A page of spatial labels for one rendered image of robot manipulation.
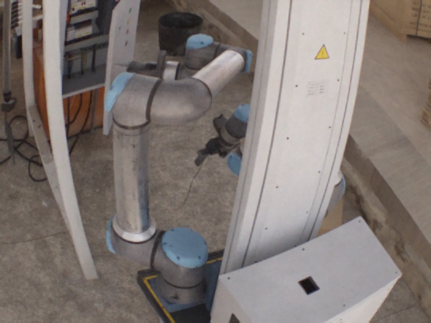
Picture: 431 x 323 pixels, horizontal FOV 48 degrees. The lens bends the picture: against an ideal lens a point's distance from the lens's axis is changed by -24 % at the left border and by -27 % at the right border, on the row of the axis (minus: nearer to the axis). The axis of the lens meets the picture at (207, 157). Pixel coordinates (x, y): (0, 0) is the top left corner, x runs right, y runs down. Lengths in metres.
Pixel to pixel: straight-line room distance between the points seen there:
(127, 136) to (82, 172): 1.57
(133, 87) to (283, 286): 0.68
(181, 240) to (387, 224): 1.36
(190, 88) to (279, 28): 0.36
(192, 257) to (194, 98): 0.56
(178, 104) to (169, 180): 1.64
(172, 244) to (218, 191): 1.24
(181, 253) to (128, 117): 0.52
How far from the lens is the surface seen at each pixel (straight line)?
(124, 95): 1.55
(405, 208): 2.82
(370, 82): 3.73
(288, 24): 1.33
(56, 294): 2.60
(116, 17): 2.06
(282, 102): 1.45
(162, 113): 1.52
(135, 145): 1.64
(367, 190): 3.06
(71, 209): 2.37
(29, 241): 2.83
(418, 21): 4.79
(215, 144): 2.45
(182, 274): 1.94
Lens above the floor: 2.13
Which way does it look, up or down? 40 degrees down
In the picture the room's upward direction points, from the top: 7 degrees clockwise
